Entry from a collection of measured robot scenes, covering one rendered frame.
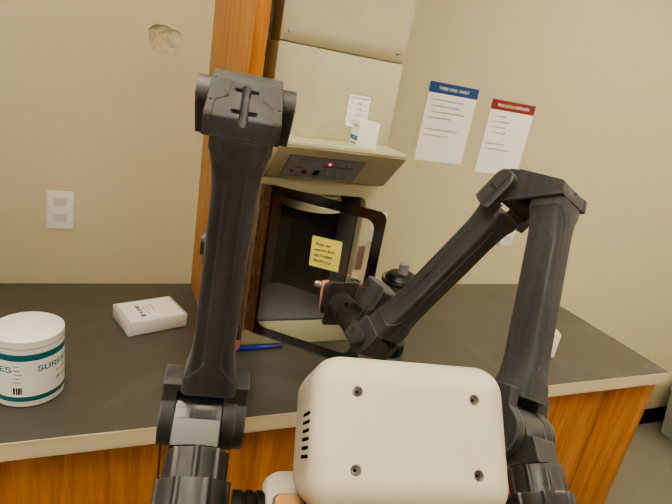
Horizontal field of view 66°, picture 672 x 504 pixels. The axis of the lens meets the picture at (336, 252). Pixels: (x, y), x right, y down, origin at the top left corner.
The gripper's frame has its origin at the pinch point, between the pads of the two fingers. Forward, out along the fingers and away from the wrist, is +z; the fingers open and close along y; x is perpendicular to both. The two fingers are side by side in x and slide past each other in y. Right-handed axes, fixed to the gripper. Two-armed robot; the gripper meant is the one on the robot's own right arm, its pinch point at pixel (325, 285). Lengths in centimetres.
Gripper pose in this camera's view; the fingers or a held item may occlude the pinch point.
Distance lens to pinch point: 120.0
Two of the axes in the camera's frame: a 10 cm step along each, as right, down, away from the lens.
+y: 1.8, -9.2, -3.4
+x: -9.1, -0.3, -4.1
